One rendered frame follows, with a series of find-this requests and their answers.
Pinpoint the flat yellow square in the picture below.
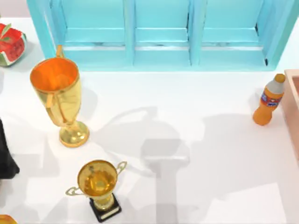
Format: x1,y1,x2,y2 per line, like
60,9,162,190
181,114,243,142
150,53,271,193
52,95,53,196
0,214,18,224

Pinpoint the light blue rack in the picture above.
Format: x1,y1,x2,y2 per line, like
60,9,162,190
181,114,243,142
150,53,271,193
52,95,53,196
26,0,299,72

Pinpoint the tall gold trophy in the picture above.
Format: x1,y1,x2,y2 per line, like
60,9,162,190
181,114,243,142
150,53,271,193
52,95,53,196
29,44,90,148

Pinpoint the small gold trophy black base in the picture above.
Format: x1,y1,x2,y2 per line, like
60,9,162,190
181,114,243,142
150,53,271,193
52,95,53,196
65,159,128,223

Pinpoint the orange bottle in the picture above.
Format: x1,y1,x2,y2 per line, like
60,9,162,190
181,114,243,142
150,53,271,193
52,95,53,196
253,73,286,126

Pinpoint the carved watermelon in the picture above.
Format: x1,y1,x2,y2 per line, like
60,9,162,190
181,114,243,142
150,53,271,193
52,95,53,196
0,22,28,68

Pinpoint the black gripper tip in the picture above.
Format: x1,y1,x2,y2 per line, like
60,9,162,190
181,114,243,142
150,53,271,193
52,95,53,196
0,119,21,181

